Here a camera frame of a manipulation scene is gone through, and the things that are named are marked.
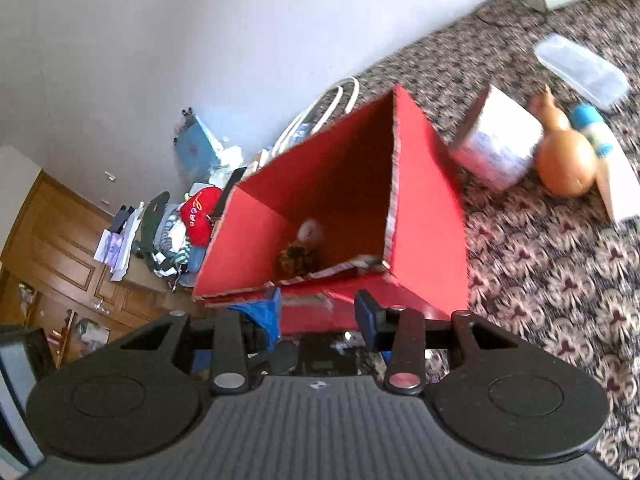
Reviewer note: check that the orange gourd toy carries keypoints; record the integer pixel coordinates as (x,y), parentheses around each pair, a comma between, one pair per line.
(565,160)

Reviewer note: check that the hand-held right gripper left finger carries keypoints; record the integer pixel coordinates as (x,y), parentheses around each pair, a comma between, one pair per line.
(267,316)

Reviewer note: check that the small objects inside box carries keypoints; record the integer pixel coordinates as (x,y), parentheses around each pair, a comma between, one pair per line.
(295,261)

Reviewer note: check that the floral patterned blanket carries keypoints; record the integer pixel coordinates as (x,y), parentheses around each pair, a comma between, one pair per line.
(525,285)

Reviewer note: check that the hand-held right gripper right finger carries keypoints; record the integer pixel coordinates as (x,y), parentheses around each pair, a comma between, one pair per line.
(365,318)

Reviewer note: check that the white plastic bag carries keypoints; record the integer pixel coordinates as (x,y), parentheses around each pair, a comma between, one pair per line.
(226,162)

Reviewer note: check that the red cap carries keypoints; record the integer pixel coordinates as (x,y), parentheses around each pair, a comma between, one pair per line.
(200,212)

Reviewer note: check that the purple and white bag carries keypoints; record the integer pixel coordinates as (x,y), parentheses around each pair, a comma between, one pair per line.
(112,251)

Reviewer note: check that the clear plastic container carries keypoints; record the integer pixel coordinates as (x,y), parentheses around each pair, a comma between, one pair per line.
(582,67)

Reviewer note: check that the small white round object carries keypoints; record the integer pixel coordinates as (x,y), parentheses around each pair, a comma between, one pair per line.
(311,232)

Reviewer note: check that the wooden cabinet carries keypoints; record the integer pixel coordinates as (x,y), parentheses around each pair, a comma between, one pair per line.
(50,255)

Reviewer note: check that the red cardboard box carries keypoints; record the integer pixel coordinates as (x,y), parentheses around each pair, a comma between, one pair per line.
(425,210)

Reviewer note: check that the blue capped white bottle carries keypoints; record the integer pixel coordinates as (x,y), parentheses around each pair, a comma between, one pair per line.
(620,185)

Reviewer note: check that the pile of clothes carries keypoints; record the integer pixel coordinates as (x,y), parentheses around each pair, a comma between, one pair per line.
(160,240)

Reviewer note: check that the blue and white bottle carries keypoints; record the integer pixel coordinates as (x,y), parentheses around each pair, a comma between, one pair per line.
(592,132)

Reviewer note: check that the light blue box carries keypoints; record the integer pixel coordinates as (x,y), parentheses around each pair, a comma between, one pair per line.
(200,147)

